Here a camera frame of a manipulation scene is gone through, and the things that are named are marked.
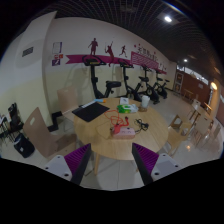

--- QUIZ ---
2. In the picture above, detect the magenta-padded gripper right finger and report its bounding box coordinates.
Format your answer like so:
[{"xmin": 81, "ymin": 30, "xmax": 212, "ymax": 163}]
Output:
[{"xmin": 131, "ymin": 142, "xmax": 183, "ymax": 186}]

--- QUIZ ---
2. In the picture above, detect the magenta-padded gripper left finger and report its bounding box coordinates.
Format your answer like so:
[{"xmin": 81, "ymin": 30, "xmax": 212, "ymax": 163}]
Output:
[{"xmin": 43, "ymin": 143, "xmax": 93, "ymax": 186}]

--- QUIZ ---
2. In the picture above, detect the wooden chair with open back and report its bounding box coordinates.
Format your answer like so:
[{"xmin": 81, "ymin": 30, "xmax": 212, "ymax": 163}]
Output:
[{"xmin": 165, "ymin": 114, "xmax": 195, "ymax": 157}]

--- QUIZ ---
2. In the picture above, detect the black rectangular mouse pad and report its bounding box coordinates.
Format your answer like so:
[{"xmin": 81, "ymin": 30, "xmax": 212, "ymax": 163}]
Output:
[{"xmin": 71, "ymin": 101, "xmax": 111, "ymax": 123}]

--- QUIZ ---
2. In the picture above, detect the green and white wipes pack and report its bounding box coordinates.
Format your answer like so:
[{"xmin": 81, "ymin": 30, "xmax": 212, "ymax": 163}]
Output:
[{"xmin": 116, "ymin": 103, "xmax": 139, "ymax": 115}]

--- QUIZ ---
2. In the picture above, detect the black bag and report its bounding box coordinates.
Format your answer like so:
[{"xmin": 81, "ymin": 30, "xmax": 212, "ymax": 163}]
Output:
[{"xmin": 13, "ymin": 133, "xmax": 36, "ymax": 159}]

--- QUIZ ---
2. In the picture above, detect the white cup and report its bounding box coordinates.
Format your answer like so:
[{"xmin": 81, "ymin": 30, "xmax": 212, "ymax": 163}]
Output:
[{"xmin": 140, "ymin": 95, "xmax": 151, "ymax": 109}]

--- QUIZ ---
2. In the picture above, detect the white and blue pen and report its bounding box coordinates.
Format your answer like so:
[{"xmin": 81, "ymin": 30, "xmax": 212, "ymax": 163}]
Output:
[{"xmin": 79, "ymin": 98, "xmax": 108, "ymax": 109}]

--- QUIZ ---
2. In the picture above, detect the small white paper packet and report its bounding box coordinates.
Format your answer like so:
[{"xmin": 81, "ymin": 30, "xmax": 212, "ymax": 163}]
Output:
[{"xmin": 119, "ymin": 96, "xmax": 131, "ymax": 106}]

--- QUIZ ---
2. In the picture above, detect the group of wooden tables and chairs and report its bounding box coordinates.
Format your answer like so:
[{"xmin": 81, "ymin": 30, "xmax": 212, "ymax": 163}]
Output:
[{"xmin": 186, "ymin": 97, "xmax": 224, "ymax": 152}]

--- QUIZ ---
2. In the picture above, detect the group of black chairs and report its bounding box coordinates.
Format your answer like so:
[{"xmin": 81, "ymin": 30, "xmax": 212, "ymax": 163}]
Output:
[{"xmin": 0, "ymin": 102, "xmax": 24, "ymax": 143}]

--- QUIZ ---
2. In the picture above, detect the row of black exercise bikes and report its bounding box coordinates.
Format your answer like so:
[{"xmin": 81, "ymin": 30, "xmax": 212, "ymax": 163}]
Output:
[{"xmin": 81, "ymin": 54, "xmax": 171, "ymax": 105}]

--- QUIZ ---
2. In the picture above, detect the group of ceiling lights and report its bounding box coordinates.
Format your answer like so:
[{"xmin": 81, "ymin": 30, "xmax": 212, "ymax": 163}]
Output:
[{"xmin": 163, "ymin": 14, "xmax": 219, "ymax": 92}]

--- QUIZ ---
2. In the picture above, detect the black power cable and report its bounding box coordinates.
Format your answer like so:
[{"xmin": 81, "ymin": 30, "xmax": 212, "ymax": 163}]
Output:
[{"xmin": 134, "ymin": 118, "xmax": 150, "ymax": 132}]

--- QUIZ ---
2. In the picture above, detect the light wooden chair with handle hole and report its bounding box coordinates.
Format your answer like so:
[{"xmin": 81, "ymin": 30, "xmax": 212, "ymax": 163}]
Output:
[{"xmin": 22, "ymin": 107, "xmax": 78, "ymax": 158}]

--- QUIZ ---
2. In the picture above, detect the group of wall posters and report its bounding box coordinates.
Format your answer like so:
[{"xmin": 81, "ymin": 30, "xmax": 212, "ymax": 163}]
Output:
[{"xmin": 51, "ymin": 41, "xmax": 65, "ymax": 67}]

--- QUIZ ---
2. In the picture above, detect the grey wall vent plate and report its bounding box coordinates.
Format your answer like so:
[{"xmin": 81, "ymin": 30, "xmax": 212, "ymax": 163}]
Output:
[{"xmin": 21, "ymin": 46, "xmax": 35, "ymax": 58}]

